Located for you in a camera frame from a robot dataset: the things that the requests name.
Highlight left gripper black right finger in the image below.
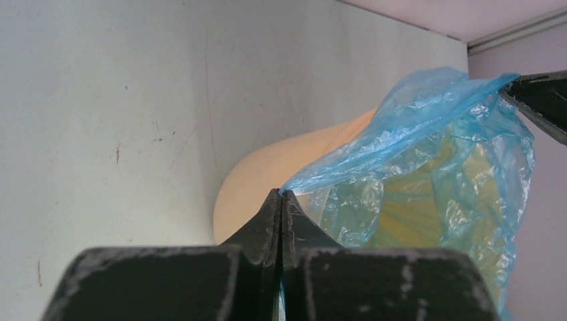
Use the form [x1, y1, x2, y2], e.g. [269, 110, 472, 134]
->
[281, 191, 499, 320]

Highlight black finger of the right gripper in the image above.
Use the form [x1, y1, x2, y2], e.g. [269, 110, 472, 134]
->
[500, 70, 566, 146]

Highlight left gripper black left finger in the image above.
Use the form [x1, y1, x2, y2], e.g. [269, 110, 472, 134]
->
[42, 189, 282, 320]

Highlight yellow capybara trash bin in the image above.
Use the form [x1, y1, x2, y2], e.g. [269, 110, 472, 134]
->
[212, 108, 510, 311]

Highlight blue plastic trash bag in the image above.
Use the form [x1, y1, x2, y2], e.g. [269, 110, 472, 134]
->
[281, 67, 536, 320]

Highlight right corner frame post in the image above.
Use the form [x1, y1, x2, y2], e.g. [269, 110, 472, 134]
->
[467, 6, 566, 57]

